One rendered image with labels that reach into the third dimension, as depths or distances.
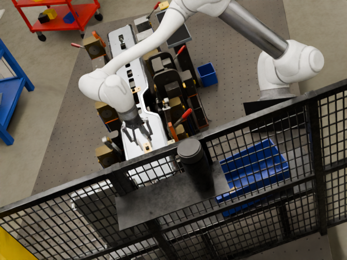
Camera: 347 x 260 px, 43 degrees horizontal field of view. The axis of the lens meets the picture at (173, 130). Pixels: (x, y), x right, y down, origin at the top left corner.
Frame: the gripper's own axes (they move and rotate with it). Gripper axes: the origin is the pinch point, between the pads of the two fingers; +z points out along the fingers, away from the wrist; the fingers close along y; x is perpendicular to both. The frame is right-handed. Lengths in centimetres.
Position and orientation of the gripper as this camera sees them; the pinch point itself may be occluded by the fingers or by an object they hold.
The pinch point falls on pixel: (144, 142)
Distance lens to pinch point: 209.6
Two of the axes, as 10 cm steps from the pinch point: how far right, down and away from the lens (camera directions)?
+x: 2.1, 6.7, -7.1
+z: 2.8, 6.5, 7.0
